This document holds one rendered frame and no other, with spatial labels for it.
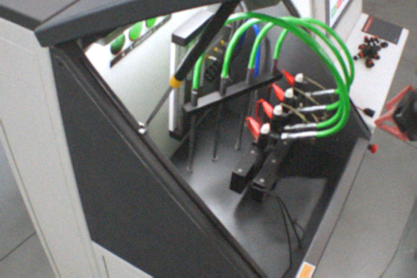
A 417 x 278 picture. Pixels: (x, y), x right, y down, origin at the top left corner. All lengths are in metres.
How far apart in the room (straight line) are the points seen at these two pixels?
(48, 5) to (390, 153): 2.38
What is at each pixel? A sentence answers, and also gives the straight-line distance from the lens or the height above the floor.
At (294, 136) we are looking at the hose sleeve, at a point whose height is 1.15.
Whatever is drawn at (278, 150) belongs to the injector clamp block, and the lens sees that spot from 1.28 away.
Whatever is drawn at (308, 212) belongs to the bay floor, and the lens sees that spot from 1.36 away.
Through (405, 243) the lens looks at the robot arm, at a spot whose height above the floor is 1.48.
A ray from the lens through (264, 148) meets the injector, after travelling 1.16.
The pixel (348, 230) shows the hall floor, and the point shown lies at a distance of 2.41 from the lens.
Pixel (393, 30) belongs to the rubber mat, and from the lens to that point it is 1.99.
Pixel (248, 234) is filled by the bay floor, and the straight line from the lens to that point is 1.28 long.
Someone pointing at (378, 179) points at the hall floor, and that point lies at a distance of 2.69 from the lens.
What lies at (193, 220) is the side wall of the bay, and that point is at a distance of 0.88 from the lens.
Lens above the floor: 1.90
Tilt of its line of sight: 44 degrees down
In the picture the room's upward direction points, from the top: 5 degrees clockwise
